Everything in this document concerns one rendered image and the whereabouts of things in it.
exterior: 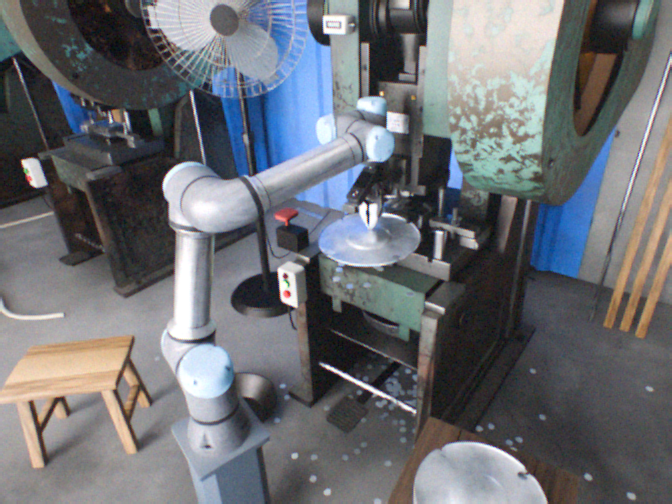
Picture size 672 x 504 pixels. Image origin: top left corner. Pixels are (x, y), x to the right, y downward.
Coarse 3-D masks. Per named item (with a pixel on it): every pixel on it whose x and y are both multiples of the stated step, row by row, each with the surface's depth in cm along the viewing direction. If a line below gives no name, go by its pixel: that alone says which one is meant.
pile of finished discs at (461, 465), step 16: (448, 448) 125; (464, 448) 125; (480, 448) 125; (496, 448) 124; (432, 464) 122; (448, 464) 122; (464, 464) 121; (480, 464) 121; (496, 464) 121; (512, 464) 121; (416, 480) 118; (432, 480) 118; (448, 480) 118; (464, 480) 117; (480, 480) 117; (496, 480) 118; (512, 480) 118; (528, 480) 118; (416, 496) 115; (432, 496) 115; (448, 496) 114; (464, 496) 114; (480, 496) 114; (496, 496) 114; (512, 496) 114; (528, 496) 114; (544, 496) 114
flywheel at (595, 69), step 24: (600, 0) 102; (624, 0) 99; (648, 0) 100; (600, 24) 103; (624, 24) 100; (648, 24) 103; (600, 48) 107; (624, 48) 105; (600, 72) 134; (600, 96) 133; (576, 120) 132
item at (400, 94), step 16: (384, 80) 138; (400, 80) 137; (416, 80) 135; (384, 96) 138; (400, 96) 135; (416, 96) 132; (400, 112) 137; (400, 128) 139; (400, 144) 142; (400, 160) 140; (416, 160) 141; (432, 160) 147; (400, 176) 142; (416, 176) 143; (432, 176) 150
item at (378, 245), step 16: (336, 224) 148; (352, 224) 147; (384, 224) 146; (320, 240) 140; (336, 240) 140; (352, 240) 138; (368, 240) 138; (384, 240) 137; (400, 240) 138; (416, 240) 137; (336, 256) 133; (352, 256) 132; (368, 256) 132; (384, 256) 131; (400, 256) 131
